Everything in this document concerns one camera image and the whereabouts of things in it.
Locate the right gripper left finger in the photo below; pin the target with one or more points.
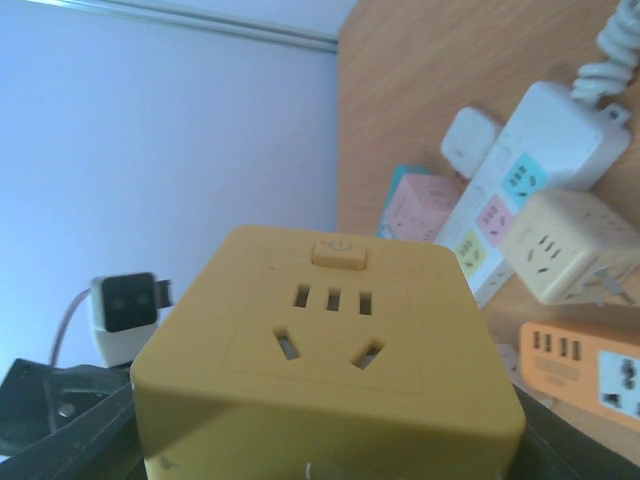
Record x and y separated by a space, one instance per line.
69 423

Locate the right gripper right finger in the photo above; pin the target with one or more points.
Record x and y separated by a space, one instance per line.
552 449

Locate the beige cube socket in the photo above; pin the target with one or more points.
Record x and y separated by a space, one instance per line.
569 247

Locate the yellow cube socket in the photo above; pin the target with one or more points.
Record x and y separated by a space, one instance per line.
310 355

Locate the orange power strip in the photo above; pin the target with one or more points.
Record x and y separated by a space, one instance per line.
594 367

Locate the white cube socket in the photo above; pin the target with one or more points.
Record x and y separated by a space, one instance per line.
510 359

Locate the pink cube socket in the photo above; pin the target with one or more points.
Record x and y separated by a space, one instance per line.
446 196

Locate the long white power strip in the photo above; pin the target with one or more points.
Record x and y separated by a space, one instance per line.
557 136

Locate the teal power strip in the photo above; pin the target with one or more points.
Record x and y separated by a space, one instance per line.
409 211

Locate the small white square charger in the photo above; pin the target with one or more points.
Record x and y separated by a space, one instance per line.
469 139

